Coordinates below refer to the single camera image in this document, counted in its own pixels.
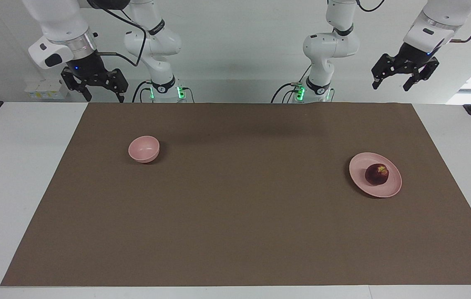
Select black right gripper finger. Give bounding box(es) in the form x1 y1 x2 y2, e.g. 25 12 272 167
60 68 93 103
108 68 129 103

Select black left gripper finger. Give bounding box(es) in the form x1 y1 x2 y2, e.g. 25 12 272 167
371 54 395 90
402 59 440 92

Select dark red apple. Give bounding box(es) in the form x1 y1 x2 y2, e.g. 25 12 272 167
365 163 390 186

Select pink bowl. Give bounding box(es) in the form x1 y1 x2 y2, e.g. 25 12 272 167
128 135 160 164

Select pink plate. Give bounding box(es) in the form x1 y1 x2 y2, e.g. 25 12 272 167
349 152 402 198

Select white power socket box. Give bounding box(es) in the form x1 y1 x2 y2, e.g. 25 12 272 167
24 79 70 100

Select brown table mat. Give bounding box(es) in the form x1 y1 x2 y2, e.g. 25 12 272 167
1 102 471 287

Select black base cable bundle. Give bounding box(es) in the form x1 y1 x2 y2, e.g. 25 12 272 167
271 64 312 103
131 81 153 103

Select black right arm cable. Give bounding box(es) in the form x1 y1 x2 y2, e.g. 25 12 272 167
88 0 150 67

